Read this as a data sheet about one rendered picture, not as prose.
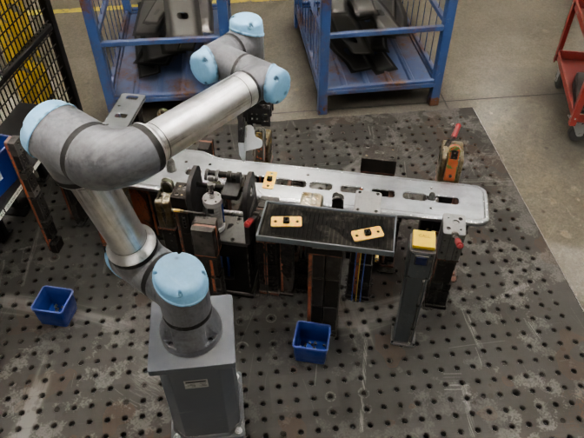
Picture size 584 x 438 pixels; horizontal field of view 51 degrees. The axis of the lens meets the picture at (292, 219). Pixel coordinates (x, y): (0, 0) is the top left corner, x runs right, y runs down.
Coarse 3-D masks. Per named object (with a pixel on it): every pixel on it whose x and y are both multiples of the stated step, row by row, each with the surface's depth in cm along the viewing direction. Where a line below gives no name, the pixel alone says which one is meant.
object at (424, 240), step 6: (414, 234) 165; (420, 234) 165; (426, 234) 165; (432, 234) 165; (414, 240) 164; (420, 240) 164; (426, 240) 164; (432, 240) 163; (414, 246) 162; (420, 246) 162; (426, 246) 162; (432, 246) 162
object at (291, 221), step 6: (276, 216) 170; (282, 216) 170; (288, 216) 168; (294, 216) 169; (300, 216) 169; (276, 222) 168; (282, 222) 168; (288, 222) 168; (294, 222) 168; (300, 222) 168
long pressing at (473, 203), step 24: (216, 168) 209; (240, 168) 209; (264, 168) 209; (288, 168) 209; (312, 168) 209; (264, 192) 200; (288, 192) 200; (312, 192) 200; (408, 192) 200; (456, 192) 200; (480, 192) 200; (408, 216) 193; (432, 216) 192; (480, 216) 192
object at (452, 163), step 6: (456, 144) 200; (450, 150) 200; (456, 150) 200; (450, 156) 201; (456, 156) 200; (450, 162) 202; (456, 162) 202; (450, 168) 204; (456, 168) 203; (444, 174) 206; (450, 174) 205; (444, 180) 206; (450, 180) 206
